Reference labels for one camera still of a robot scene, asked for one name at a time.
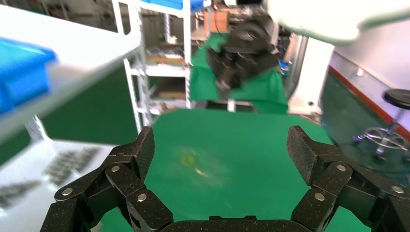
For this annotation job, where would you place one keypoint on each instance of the blue plastic tray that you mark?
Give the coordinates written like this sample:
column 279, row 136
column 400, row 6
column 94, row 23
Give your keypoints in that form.
column 22, row 73

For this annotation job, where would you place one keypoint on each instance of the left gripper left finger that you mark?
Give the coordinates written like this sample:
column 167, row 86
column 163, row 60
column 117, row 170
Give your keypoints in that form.
column 128, row 182

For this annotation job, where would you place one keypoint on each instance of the white rack post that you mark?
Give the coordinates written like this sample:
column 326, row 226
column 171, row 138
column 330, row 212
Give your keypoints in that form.
column 36, row 128

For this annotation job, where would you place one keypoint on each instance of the black round stool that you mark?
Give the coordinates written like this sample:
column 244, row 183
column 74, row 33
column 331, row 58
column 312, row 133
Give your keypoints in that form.
column 398, row 97

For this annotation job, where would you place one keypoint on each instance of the green table cloth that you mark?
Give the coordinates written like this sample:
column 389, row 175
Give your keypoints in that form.
column 224, row 192

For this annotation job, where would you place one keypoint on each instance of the white background shelving rack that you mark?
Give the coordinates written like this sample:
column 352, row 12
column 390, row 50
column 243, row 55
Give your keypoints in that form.
column 187, row 64

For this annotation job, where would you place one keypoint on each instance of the white lower board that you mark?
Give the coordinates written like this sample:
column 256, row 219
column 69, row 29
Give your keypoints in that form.
column 25, row 221

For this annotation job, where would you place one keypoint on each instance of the blue storage bin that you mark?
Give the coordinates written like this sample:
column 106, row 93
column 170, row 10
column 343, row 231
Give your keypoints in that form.
column 173, row 4

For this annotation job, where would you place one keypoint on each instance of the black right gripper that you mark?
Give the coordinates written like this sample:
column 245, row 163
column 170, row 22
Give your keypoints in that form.
column 248, row 36

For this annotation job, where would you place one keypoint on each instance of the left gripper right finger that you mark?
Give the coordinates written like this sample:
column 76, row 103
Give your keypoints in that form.
column 330, row 179

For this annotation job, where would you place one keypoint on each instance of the white perforated rack upright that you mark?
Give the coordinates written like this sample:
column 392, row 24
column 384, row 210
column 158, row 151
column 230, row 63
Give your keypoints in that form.
column 136, row 96

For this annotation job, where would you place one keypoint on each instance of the white pillar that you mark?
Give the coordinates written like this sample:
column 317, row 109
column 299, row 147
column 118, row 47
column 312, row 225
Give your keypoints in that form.
column 310, row 80

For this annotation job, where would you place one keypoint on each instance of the white metal shelf board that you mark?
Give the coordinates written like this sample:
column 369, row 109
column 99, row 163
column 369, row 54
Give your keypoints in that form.
column 80, row 41

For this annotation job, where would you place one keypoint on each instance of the green cloth covered table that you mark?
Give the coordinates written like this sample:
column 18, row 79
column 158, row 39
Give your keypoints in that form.
column 205, row 86

